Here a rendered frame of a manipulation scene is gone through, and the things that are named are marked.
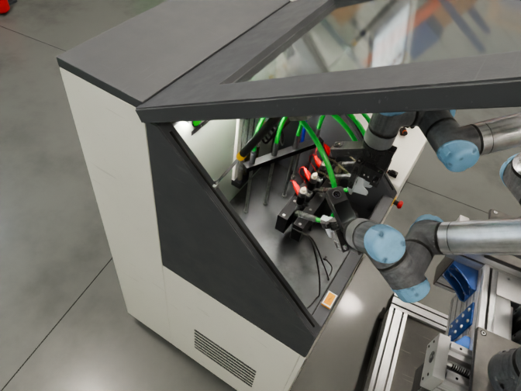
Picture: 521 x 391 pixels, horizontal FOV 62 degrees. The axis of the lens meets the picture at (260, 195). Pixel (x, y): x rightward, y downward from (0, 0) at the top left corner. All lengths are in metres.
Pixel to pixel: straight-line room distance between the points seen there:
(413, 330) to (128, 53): 1.79
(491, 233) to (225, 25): 0.89
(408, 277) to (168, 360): 1.53
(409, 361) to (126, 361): 1.33
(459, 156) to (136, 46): 0.84
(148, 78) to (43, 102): 2.56
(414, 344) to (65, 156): 2.40
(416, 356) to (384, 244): 1.40
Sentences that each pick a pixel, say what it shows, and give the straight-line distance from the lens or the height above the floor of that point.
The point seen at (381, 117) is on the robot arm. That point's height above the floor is 1.52.
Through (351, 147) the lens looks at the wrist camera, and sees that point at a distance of 1.18.
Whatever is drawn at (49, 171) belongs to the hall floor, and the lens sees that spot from 3.09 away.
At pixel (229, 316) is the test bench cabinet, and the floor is 0.74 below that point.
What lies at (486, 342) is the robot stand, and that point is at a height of 1.04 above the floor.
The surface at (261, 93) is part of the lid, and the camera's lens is 0.79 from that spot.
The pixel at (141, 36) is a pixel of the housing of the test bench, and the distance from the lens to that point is 1.28.
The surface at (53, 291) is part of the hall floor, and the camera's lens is 2.54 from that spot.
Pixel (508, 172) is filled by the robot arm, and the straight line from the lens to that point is 1.61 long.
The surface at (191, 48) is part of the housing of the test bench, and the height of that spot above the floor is 1.50.
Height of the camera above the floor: 2.13
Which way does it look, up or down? 49 degrees down
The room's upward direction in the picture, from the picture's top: 9 degrees clockwise
